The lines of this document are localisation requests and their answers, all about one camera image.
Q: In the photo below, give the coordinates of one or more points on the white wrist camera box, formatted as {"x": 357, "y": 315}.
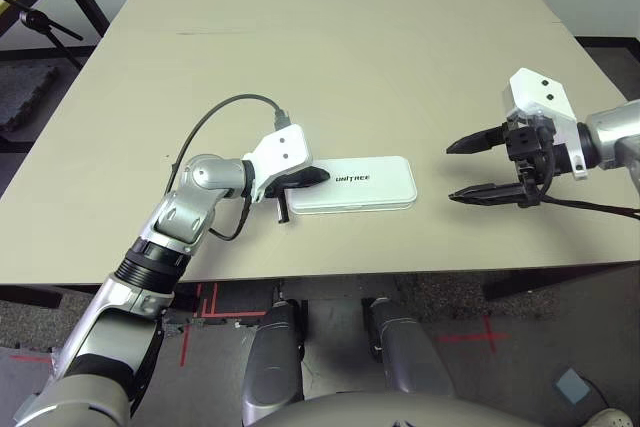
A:
{"x": 285, "y": 147}
{"x": 540, "y": 92}

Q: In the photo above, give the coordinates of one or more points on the grey robot left leg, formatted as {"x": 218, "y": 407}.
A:
{"x": 275, "y": 362}

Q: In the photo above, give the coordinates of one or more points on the grey robot right leg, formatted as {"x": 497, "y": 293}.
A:
{"x": 410, "y": 347}

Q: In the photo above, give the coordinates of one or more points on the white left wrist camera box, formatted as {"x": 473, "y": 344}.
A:
{"x": 285, "y": 147}

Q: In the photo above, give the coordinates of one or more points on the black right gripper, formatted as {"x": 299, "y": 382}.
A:
{"x": 530, "y": 147}

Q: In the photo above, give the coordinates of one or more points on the grey blue square pad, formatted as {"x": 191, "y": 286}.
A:
{"x": 571, "y": 386}

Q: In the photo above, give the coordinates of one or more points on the grey robot torso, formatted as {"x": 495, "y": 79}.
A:
{"x": 400, "y": 412}

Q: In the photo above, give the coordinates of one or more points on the white shoe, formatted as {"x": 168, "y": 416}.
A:
{"x": 607, "y": 419}

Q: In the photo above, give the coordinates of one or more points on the black tripod stand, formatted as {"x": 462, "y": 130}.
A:
{"x": 37, "y": 19}

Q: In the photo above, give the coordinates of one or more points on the dark foam floor mat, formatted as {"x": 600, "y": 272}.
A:
{"x": 25, "y": 97}

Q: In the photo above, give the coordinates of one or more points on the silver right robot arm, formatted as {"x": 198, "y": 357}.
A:
{"x": 612, "y": 137}

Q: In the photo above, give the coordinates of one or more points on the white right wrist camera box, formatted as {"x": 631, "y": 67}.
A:
{"x": 540, "y": 92}

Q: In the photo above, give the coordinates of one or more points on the grey robot leg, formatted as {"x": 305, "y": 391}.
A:
{"x": 410, "y": 347}
{"x": 275, "y": 362}

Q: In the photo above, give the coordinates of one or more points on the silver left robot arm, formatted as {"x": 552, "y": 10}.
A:
{"x": 180, "y": 212}

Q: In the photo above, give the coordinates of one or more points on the white plastic pencil case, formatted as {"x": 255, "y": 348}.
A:
{"x": 370, "y": 187}

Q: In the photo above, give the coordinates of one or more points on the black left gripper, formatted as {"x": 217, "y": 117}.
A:
{"x": 280, "y": 188}

